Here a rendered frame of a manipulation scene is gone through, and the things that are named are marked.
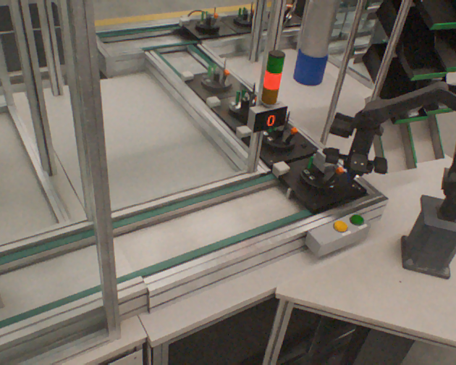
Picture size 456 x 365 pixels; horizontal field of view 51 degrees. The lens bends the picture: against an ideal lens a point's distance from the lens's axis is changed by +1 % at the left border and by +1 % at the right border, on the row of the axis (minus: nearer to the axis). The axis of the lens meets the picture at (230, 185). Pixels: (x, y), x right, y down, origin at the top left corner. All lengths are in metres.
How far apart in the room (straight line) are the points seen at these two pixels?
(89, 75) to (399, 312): 1.11
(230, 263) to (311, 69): 1.37
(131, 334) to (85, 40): 0.81
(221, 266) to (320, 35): 1.42
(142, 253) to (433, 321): 0.87
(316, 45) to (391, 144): 0.82
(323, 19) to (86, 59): 1.75
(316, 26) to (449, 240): 1.27
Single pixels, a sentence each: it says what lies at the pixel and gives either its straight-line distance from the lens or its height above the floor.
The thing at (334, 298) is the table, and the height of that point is 0.86.
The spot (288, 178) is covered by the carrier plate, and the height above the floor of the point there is 0.97.
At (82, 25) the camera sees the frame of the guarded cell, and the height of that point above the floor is 1.69.
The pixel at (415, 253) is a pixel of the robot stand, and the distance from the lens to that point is 1.63.
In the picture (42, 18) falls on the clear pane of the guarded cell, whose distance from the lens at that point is 0.76.
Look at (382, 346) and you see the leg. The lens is 1.96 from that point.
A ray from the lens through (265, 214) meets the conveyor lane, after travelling 1.58.
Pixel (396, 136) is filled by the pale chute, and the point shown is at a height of 1.08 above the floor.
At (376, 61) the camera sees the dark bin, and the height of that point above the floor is 1.33.
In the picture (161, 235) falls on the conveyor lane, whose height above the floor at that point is 0.92.
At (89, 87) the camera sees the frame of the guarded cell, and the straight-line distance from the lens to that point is 0.81.
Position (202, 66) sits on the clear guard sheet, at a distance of 1.34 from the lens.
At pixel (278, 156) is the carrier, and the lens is 1.76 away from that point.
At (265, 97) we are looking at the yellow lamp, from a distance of 1.47.
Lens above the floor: 1.98
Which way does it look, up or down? 39 degrees down
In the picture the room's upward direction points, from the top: 7 degrees clockwise
